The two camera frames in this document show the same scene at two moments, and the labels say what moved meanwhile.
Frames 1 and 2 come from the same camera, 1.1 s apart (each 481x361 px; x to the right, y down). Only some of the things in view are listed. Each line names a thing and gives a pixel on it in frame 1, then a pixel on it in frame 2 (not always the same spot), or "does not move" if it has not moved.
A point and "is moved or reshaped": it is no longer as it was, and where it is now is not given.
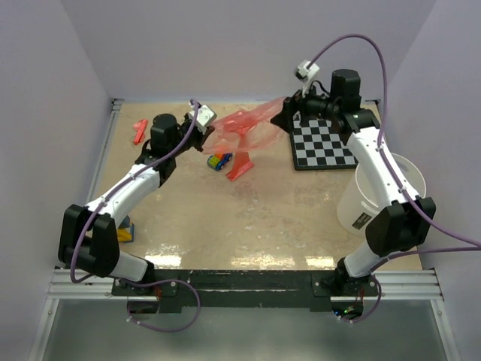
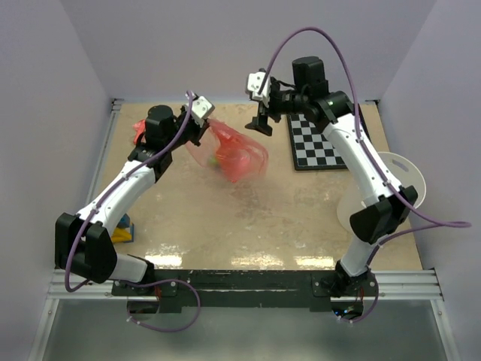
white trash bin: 358,203 does not move
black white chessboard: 316,145 does not move
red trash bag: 241,131 is moved or reshaped
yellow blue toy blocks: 125,232 does not move
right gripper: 290,106 -> 261,122
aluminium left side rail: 110,129 does not move
